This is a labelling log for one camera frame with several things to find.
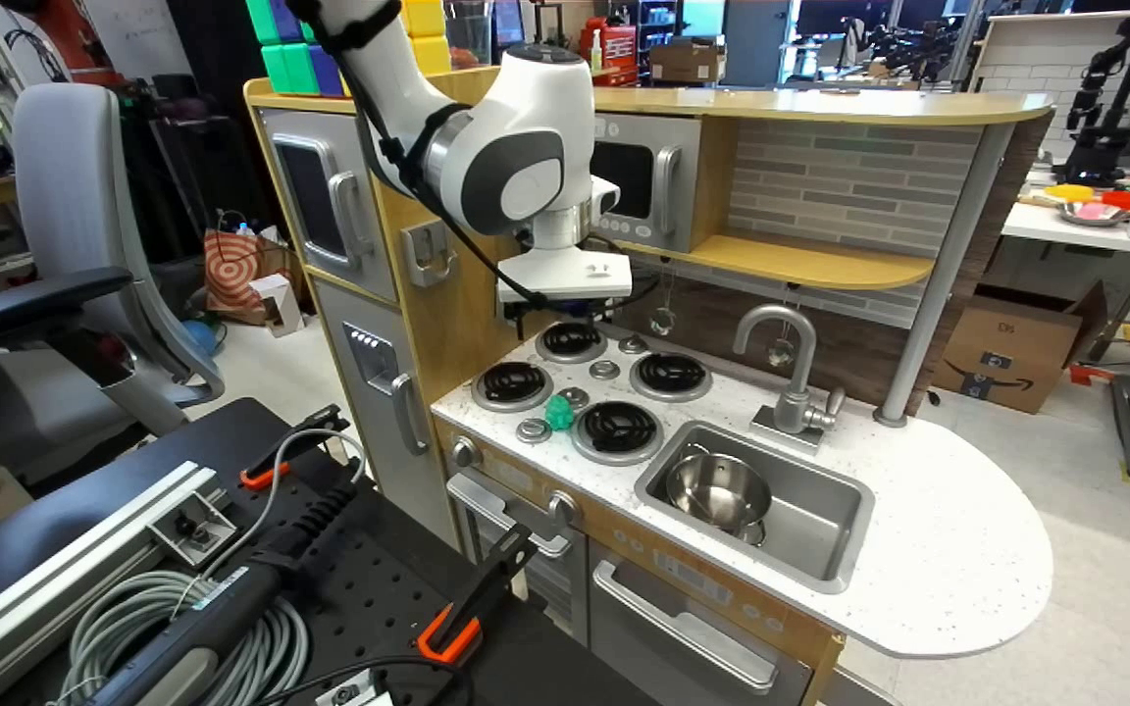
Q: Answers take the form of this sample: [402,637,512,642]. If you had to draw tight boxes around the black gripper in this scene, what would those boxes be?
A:
[497,290,627,334]

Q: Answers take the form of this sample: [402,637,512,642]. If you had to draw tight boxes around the green toy grapes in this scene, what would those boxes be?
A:
[541,394,585,434]

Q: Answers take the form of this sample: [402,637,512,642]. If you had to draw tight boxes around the black round stove burner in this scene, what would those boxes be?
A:
[627,348,720,403]
[470,360,559,415]
[572,398,667,466]
[533,318,611,369]

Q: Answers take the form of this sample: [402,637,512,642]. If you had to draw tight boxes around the silver metal pot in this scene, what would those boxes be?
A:
[661,443,777,543]

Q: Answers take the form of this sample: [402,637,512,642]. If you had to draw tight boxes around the grey toy sink basin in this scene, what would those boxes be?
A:
[633,415,878,596]

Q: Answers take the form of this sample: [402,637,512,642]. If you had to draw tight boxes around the hanging metal hook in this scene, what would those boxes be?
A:
[646,290,684,344]

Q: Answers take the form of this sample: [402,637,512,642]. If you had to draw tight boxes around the grey toy microwave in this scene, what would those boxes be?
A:
[585,109,707,255]

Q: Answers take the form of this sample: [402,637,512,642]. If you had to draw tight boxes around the grey plain fridge door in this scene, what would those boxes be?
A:
[309,279,457,543]

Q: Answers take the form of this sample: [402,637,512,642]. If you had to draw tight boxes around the silver toy faucet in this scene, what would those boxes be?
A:
[730,302,848,443]

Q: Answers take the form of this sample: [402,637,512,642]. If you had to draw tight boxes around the red canister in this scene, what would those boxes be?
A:
[578,11,644,92]

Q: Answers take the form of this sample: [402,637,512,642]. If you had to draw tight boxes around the grey windowed fridge door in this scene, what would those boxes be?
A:
[261,109,384,302]

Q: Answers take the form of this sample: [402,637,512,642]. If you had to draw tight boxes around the small brown cardboard box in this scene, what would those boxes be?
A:
[646,36,730,92]

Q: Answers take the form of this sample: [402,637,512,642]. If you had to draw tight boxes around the orange black bar clamp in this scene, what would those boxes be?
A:
[234,400,353,498]
[411,523,541,670]

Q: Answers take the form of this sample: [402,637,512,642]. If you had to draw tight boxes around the yellow foam block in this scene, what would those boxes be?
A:
[402,0,461,79]

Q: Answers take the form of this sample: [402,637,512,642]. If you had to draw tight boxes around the patterned orange bag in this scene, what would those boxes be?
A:
[202,226,284,331]

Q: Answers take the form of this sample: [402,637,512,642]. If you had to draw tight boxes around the black perforated table plate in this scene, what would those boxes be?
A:
[0,398,656,706]

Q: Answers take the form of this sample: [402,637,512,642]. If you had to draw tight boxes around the toy play kitchen unit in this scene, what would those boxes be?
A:
[240,70,1060,706]

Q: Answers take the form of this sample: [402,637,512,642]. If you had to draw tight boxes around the large printed cardboard box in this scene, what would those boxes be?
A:
[925,279,1113,421]

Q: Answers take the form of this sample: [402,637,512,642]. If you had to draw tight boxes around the grey office chair black armrests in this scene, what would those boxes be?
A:
[0,79,231,443]

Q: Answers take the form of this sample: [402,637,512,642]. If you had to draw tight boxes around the white work table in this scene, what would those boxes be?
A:
[1001,182,1130,492]

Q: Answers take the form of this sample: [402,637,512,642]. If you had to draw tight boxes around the grey toy wall phone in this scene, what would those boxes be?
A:
[402,217,461,293]

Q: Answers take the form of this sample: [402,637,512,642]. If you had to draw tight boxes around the silver oven door handle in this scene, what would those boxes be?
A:
[445,470,554,539]

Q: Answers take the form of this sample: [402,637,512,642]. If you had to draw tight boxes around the silver fridge door handle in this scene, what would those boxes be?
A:
[327,169,368,250]

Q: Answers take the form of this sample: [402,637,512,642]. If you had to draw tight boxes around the silver cupboard door handle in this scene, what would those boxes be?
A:
[592,560,782,698]

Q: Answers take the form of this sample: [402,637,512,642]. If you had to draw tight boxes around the black cylindrical handle tool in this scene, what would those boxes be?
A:
[92,483,368,706]

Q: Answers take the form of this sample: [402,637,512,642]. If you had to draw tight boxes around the grey coiled cable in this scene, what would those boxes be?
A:
[57,423,333,706]

